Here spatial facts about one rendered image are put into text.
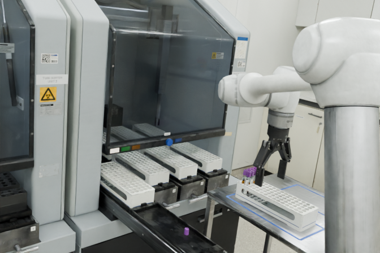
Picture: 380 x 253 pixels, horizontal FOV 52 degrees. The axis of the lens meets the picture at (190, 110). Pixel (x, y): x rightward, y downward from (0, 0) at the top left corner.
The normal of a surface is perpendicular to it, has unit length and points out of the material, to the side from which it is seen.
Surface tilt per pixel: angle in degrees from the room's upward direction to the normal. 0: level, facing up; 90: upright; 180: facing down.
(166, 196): 90
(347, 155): 77
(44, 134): 90
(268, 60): 90
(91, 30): 90
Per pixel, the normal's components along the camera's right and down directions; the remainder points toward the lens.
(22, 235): 0.65, 0.25
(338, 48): -0.09, 0.00
